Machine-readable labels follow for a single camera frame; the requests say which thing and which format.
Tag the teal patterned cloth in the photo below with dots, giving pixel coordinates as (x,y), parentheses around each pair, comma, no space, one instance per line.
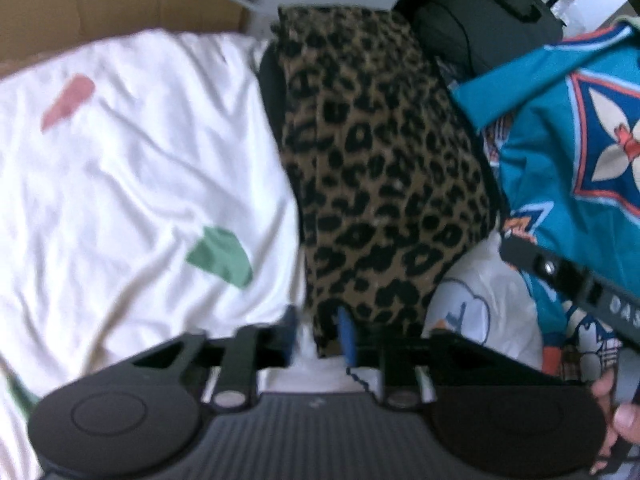
(560,135)

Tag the white cartoon printed blanket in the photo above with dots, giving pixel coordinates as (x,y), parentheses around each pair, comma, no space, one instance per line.
(140,170)

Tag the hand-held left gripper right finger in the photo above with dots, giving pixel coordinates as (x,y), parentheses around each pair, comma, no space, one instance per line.
(348,342)

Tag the person's right hand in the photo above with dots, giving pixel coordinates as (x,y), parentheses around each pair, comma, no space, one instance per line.
(627,417)

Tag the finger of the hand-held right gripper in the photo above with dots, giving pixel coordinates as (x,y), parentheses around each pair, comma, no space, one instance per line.
(530,257)

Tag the leopard print garment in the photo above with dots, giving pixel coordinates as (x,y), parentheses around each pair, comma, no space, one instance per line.
(380,160)

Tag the black bag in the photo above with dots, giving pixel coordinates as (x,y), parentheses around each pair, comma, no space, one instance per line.
(480,15)

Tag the brown cardboard sheet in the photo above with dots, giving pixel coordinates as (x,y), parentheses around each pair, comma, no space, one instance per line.
(100,0)

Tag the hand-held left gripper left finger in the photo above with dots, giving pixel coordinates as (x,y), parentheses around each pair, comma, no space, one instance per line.
(287,332)

